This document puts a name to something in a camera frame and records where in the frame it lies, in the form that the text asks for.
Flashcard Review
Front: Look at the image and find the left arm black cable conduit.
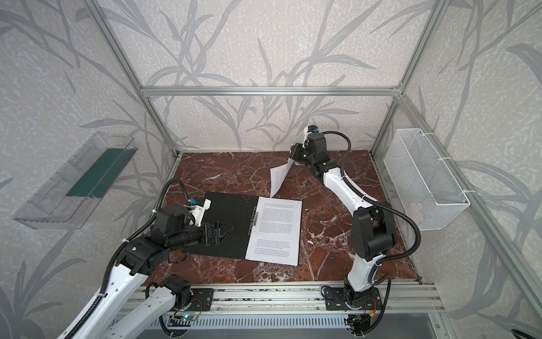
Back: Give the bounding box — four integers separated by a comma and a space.
63, 177, 191, 339

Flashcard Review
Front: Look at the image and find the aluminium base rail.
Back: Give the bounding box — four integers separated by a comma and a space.
122, 282, 445, 316

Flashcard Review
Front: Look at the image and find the green circuit board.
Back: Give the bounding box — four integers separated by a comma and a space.
168, 314, 198, 328

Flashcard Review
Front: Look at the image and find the white black file folder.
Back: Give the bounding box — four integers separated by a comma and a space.
181, 191, 303, 267

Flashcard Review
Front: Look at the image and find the printed paper sheet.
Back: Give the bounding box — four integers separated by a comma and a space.
245, 197, 302, 266
270, 158, 294, 198

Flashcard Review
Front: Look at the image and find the clear plastic wall tray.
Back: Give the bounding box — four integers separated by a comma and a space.
13, 132, 138, 230

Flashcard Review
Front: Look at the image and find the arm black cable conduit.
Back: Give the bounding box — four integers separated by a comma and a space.
321, 130, 422, 266
63, 177, 191, 339

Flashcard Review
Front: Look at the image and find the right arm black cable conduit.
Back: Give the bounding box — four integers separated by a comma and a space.
321, 130, 422, 266

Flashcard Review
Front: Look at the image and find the aluminium cage frame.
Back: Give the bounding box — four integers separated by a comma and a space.
83, 1, 541, 314

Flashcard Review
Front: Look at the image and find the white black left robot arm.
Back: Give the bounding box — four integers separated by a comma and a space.
60, 205, 233, 338

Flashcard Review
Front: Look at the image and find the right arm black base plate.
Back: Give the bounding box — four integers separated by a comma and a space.
320, 285, 383, 313

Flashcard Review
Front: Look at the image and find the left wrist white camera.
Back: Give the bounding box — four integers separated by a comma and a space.
188, 198, 211, 227

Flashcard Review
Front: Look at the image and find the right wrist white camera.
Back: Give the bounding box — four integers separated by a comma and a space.
304, 125, 319, 140

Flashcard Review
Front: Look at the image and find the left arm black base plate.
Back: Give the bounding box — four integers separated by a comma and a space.
184, 288, 215, 312

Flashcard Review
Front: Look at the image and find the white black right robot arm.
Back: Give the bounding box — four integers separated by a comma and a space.
289, 125, 397, 306

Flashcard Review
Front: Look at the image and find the wrist white camera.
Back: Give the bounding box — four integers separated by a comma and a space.
188, 198, 211, 227
304, 125, 319, 140

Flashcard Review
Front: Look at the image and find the white wire mesh basket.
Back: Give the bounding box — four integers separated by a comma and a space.
384, 129, 470, 231

